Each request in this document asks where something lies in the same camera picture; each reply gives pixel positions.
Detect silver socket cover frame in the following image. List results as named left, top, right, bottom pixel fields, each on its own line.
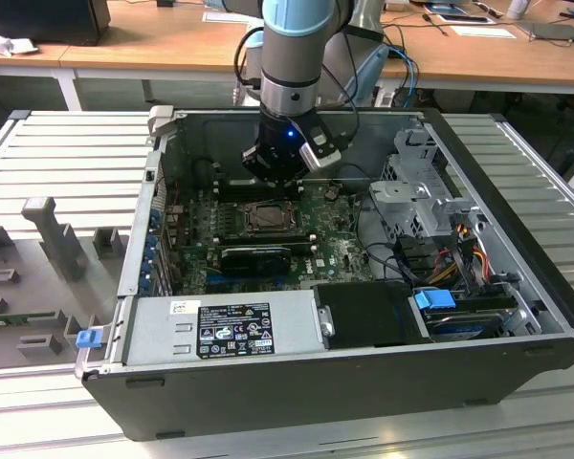
left=241, top=201, right=301, bottom=234

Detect RAM slot white latches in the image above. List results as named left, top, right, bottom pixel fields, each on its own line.
left=213, top=238, right=318, bottom=247
left=217, top=190, right=308, bottom=198
left=217, top=183, right=308, bottom=189
left=213, top=231, right=318, bottom=238

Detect CPU socket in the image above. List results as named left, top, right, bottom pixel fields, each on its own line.
left=238, top=199, right=303, bottom=236

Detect green motherboard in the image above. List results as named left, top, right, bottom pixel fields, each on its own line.
left=170, top=184, right=382, bottom=296

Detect grey case latch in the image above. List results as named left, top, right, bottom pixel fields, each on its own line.
left=146, top=104, right=177, bottom=141

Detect silver drive bay cage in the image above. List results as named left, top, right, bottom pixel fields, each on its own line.
left=366, top=126, right=490, bottom=250

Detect white paper sheet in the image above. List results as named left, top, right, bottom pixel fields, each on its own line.
left=450, top=23, right=517, bottom=40
left=201, top=9, right=264, bottom=25

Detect black plastic shroud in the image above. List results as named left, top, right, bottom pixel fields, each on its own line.
left=310, top=280, right=434, bottom=349

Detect hard disk in blue carrier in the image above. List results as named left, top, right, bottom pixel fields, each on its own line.
left=412, top=288, right=514, bottom=343

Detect grey power supply unit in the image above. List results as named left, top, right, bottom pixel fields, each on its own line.
left=122, top=288, right=327, bottom=368

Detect blue white booklet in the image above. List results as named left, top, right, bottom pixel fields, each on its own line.
left=421, top=1, right=468, bottom=15

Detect black tablet device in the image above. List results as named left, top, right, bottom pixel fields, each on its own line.
left=434, top=12, right=490, bottom=25

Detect black grey PC case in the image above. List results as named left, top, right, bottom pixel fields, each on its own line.
left=74, top=105, right=574, bottom=444

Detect blue plastic latch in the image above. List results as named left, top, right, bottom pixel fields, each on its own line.
left=76, top=328, right=102, bottom=350

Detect grey parts rack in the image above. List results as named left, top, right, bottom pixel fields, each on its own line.
left=0, top=194, right=136, bottom=372

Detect black box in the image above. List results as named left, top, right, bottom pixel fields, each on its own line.
left=0, top=0, right=112, bottom=48

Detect crumpled white paper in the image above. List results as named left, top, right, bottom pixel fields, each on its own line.
left=0, top=26, right=40, bottom=59

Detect black mouse pad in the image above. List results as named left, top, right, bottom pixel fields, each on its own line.
left=515, top=21, right=574, bottom=47

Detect green RAM stick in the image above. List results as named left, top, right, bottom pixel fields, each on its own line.
left=0, top=310, right=58, bottom=331

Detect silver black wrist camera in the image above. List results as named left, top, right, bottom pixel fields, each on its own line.
left=299, top=124, right=343, bottom=172

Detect thin black wire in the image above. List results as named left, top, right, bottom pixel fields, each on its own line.
left=340, top=163, right=372, bottom=183

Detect blue cable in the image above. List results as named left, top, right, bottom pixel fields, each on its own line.
left=386, top=43, right=422, bottom=109

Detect black drive cables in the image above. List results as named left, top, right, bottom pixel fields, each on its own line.
left=352, top=193, right=465, bottom=288

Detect wooden desk white frame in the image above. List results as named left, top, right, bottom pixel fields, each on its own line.
left=56, top=0, right=574, bottom=114
left=0, top=37, right=92, bottom=77

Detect orange yellow power wires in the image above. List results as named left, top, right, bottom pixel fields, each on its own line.
left=428, top=238, right=492, bottom=286

